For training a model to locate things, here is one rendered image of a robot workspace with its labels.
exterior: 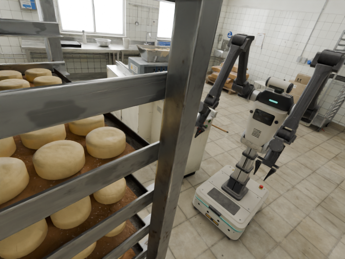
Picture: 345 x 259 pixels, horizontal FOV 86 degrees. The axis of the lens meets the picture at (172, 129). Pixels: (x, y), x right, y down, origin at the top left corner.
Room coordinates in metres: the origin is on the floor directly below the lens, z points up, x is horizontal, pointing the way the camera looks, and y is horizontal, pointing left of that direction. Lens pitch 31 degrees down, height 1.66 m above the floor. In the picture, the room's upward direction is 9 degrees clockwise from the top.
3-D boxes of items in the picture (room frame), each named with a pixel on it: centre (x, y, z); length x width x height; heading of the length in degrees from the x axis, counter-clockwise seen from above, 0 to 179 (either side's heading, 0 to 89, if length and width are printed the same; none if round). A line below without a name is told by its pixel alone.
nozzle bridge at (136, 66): (2.32, 0.24, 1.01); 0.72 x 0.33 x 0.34; 127
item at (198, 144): (1.91, -0.06, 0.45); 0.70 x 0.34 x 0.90; 37
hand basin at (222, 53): (6.55, -1.26, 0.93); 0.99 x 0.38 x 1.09; 38
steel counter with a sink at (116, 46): (4.48, 1.57, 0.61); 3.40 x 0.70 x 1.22; 128
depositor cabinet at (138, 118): (2.70, 0.53, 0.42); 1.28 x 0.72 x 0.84; 37
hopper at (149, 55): (2.32, 0.24, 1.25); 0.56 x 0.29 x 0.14; 127
